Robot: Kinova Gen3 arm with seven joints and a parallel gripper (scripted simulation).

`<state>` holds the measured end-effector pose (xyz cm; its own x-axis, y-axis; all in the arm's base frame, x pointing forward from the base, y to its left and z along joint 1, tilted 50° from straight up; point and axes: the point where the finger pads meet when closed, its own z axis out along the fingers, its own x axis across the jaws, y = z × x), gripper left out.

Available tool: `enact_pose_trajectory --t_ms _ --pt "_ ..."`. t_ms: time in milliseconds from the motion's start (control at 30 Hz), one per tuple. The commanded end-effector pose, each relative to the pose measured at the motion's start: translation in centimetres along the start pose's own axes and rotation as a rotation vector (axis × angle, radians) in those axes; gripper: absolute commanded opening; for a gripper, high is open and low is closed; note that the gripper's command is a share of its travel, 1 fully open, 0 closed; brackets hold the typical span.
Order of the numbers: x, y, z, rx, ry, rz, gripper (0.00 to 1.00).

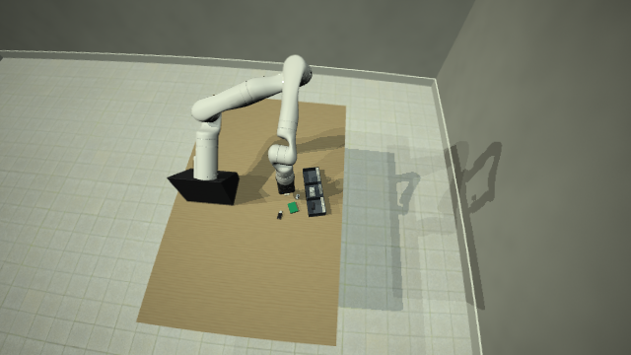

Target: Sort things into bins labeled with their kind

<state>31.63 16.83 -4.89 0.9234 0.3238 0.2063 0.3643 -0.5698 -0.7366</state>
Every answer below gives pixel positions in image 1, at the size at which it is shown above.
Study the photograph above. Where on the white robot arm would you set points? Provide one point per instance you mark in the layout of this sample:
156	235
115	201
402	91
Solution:
296	73

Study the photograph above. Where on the dark grey rack of labelled bins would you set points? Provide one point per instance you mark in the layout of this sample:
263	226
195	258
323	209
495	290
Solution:
312	179

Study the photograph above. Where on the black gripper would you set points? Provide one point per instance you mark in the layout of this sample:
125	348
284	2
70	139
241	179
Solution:
286	185

